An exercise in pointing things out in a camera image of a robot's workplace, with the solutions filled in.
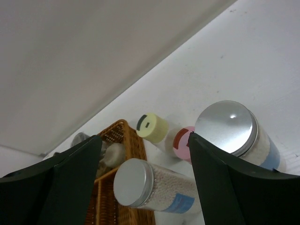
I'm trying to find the pink lid spice bottle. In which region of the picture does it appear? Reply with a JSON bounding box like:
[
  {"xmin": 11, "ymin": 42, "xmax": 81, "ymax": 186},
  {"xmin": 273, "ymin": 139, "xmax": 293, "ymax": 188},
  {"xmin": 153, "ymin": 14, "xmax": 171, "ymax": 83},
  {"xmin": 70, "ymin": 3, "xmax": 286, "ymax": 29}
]
[{"xmin": 165, "ymin": 126, "xmax": 195, "ymax": 164}]

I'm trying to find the yellow lid spice bottle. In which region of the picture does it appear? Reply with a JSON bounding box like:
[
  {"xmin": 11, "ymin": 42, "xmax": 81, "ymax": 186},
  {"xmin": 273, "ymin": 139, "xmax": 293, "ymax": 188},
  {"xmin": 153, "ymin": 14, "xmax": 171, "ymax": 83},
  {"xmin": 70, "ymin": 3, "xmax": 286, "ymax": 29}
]
[{"xmin": 136, "ymin": 113, "xmax": 169, "ymax": 144}]

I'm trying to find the silver lid blue label jar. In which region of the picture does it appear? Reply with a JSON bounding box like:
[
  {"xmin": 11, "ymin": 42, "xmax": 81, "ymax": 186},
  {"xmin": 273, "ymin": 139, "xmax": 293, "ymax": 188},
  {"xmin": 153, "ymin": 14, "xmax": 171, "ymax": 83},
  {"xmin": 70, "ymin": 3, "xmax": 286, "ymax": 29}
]
[
  {"xmin": 195, "ymin": 100, "xmax": 286, "ymax": 173},
  {"xmin": 118, "ymin": 158, "xmax": 201, "ymax": 214}
]

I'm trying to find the black grinder top spice bottle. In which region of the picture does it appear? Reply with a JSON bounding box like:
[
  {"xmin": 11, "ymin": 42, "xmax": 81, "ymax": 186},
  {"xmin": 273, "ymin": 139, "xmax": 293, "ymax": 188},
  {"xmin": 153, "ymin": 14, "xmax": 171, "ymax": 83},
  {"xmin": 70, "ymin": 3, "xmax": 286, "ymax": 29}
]
[{"xmin": 70, "ymin": 132, "xmax": 126, "ymax": 176}]

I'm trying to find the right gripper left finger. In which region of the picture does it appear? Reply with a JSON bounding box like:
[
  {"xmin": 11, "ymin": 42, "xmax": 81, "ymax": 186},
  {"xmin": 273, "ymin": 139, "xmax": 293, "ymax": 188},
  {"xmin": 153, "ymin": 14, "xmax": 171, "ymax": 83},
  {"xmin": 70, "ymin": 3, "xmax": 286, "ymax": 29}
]
[{"xmin": 0, "ymin": 135, "xmax": 102, "ymax": 225}]

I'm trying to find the brown wicker divided tray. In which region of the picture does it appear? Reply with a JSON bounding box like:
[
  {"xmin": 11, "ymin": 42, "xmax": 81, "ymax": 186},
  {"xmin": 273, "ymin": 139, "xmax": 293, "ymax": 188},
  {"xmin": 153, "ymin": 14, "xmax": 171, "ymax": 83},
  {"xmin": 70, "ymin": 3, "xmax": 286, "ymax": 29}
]
[{"xmin": 84, "ymin": 120, "xmax": 156, "ymax": 225}]

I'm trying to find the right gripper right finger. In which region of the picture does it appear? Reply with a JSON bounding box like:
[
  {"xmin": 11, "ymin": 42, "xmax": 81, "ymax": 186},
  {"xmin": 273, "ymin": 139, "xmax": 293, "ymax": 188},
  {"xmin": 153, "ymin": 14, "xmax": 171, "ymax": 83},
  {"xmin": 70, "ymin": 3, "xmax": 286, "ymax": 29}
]
[{"xmin": 188, "ymin": 133, "xmax": 300, "ymax": 225}]

